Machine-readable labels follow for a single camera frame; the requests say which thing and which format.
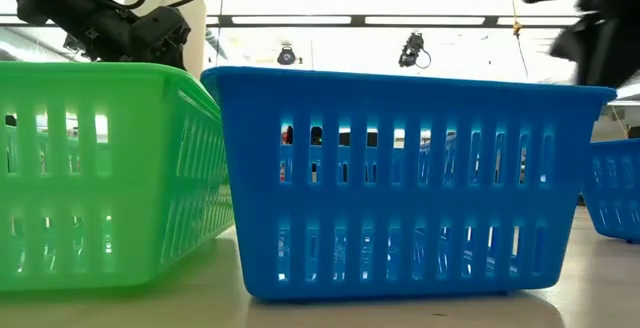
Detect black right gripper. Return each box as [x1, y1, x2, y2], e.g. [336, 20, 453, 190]
[549, 12, 640, 89]

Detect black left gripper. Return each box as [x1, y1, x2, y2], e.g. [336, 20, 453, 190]
[127, 5, 192, 69]

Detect blue slotted plastic basket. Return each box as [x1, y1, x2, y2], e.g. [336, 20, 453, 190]
[200, 65, 617, 302]
[581, 138, 640, 244]

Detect round black ceiling fixture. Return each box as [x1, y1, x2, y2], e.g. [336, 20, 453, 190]
[277, 43, 298, 67]

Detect green slotted plastic basket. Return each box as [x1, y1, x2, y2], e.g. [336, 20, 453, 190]
[0, 61, 235, 292]

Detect yellow hanging cord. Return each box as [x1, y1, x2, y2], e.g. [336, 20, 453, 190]
[508, 0, 530, 79]

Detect black ceiling-mounted camera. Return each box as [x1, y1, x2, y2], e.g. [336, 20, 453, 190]
[398, 31, 432, 69]

